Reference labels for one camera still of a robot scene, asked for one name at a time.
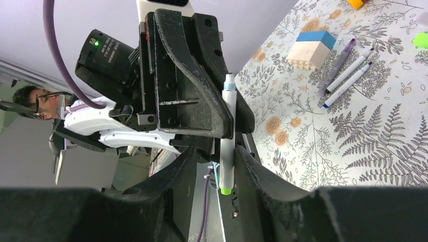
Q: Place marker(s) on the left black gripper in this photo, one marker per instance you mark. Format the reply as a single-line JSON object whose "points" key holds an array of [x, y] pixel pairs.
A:
{"points": [[183, 72]]}

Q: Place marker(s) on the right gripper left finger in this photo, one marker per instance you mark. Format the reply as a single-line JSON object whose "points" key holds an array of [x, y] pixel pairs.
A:
{"points": [[157, 209]]}

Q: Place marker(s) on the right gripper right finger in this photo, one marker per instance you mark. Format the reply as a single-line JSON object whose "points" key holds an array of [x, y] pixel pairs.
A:
{"points": [[271, 209]]}

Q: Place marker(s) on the white green highlighter pen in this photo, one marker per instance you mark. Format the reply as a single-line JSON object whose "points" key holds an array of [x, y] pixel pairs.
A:
{"points": [[227, 145]]}

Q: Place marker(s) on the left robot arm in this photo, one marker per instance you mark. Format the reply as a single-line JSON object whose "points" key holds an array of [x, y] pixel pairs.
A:
{"points": [[118, 118]]}

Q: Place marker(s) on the purple pen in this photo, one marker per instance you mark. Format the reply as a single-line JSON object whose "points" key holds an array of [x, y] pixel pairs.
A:
{"points": [[339, 63]]}

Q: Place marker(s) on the white black pen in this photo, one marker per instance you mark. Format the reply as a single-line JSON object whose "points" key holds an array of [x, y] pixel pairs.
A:
{"points": [[348, 71]]}

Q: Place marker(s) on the white blue pen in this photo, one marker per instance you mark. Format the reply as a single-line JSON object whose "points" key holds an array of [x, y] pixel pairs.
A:
{"points": [[341, 90]]}

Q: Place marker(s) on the blue white brick block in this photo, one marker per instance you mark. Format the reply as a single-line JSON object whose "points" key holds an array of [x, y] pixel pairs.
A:
{"points": [[310, 50]]}

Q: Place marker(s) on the floral patterned table mat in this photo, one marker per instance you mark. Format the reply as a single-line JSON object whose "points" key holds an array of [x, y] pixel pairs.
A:
{"points": [[376, 132]]}

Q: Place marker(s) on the person with glasses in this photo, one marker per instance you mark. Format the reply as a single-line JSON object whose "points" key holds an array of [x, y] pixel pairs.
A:
{"points": [[43, 102]]}

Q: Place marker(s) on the orange red toy car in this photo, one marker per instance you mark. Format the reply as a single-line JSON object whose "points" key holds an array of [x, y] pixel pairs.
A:
{"points": [[356, 4]]}

